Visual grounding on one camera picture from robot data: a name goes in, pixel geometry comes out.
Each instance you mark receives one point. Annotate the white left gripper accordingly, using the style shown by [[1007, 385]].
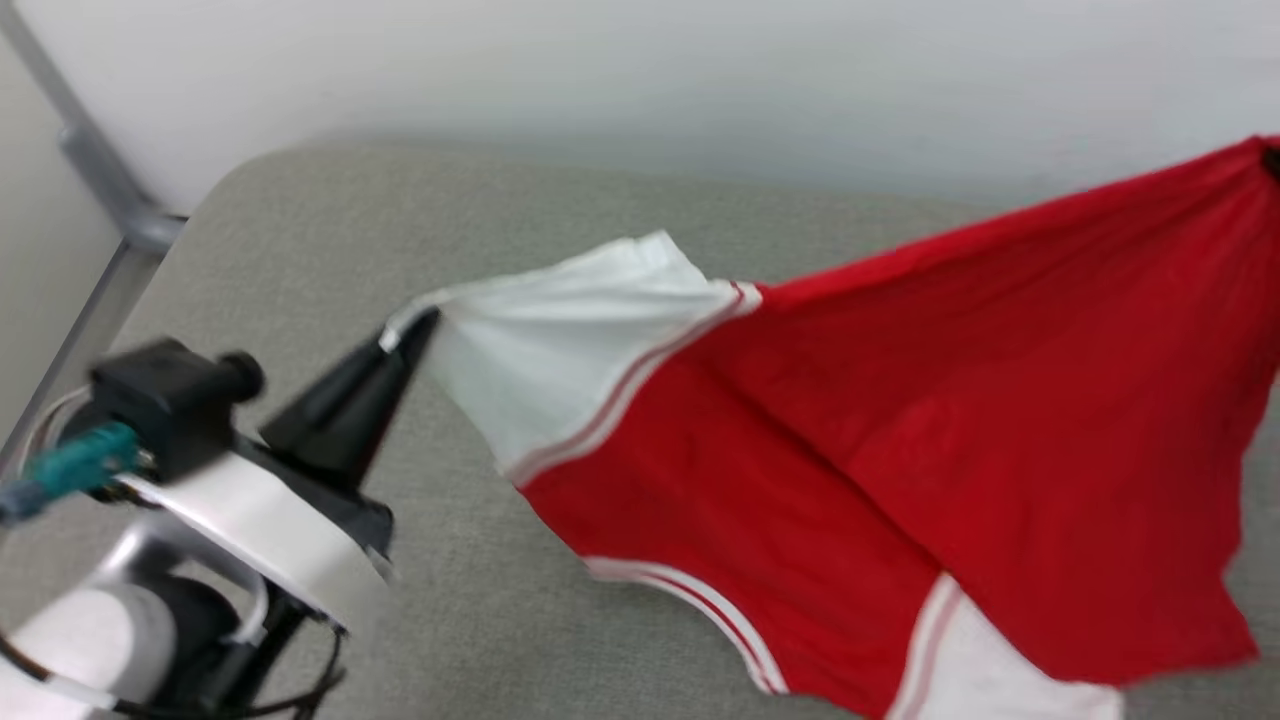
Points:
[[290, 540]]

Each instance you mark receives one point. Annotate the red and white garment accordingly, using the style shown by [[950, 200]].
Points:
[[900, 420]]

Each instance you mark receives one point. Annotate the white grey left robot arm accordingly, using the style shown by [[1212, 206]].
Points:
[[95, 640]]

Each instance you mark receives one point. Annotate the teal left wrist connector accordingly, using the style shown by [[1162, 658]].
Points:
[[75, 468]]

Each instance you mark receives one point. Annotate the grey metal frame rail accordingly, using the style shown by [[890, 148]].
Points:
[[110, 190]]

